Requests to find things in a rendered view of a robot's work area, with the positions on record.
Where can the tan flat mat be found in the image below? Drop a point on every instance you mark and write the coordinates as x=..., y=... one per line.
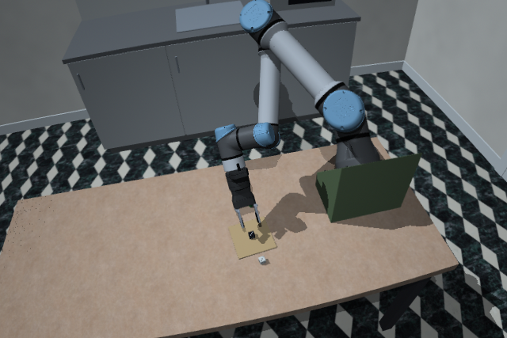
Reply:
x=245, y=246

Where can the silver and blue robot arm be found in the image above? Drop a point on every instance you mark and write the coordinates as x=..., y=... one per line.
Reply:
x=342, y=109

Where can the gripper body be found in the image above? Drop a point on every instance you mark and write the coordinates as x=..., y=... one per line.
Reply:
x=238, y=182

